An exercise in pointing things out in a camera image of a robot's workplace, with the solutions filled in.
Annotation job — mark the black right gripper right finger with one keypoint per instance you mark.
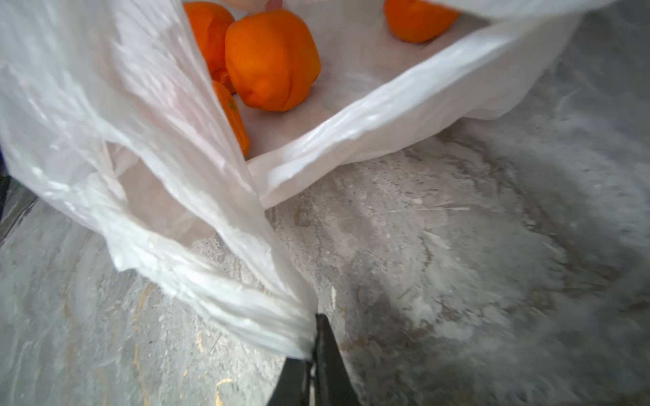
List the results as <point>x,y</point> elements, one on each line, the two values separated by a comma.
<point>331,381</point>

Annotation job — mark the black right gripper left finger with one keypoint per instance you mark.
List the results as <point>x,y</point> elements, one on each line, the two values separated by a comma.
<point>294,385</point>

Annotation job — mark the orange fruit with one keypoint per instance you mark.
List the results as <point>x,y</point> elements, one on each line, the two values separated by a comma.
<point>272,60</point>
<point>209,23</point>
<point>418,21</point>
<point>232,112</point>

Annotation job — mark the white printed plastic bag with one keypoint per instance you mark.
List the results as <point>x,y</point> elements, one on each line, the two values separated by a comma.
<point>108,114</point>

